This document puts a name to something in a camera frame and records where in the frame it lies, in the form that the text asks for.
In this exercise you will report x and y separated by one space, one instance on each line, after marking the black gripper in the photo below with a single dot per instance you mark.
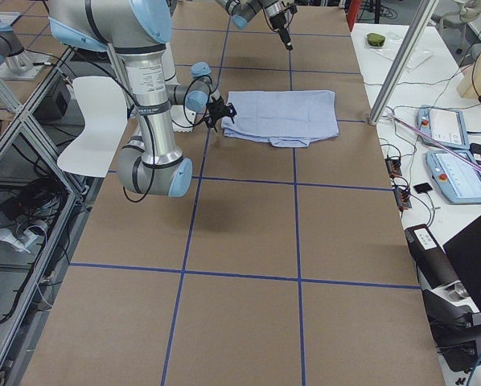
280 25
217 109

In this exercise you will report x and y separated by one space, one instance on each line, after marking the light blue striped shirt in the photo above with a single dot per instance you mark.
290 119

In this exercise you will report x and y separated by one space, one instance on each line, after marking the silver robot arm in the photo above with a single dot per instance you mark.
242 13
150 163

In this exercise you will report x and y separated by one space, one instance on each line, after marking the green object on table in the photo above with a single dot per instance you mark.
375 40

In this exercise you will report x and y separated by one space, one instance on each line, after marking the white plastic chair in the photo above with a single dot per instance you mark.
104 110

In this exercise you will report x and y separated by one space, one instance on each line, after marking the far teach pendant tablet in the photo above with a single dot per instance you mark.
446 126

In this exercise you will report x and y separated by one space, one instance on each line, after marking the teach pendant tablet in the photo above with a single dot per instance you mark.
457 181
446 126

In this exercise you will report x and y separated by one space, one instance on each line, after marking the near teach pendant tablet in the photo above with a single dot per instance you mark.
457 181

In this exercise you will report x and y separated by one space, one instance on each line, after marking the black box with label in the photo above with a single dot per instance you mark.
433 266

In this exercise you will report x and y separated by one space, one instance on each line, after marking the black monitor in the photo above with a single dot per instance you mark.
464 254

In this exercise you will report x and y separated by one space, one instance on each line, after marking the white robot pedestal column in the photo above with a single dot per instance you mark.
182 117

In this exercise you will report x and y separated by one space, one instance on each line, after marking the grey aluminium frame post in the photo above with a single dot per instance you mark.
412 36

